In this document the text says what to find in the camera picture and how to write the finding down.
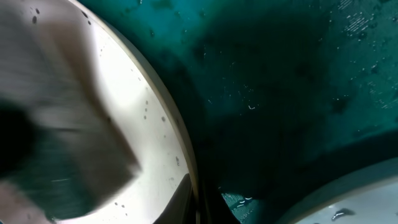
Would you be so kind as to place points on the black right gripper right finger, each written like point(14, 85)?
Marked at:
point(214, 209)

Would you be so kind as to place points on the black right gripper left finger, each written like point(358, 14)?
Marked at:
point(182, 207)

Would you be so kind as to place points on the white plate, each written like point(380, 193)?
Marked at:
point(141, 108)

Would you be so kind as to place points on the dark green sponge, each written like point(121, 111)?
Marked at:
point(60, 149)

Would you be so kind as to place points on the blue plastic tray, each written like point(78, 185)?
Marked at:
point(279, 97)

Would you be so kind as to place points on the light blue plate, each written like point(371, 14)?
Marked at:
point(368, 195)

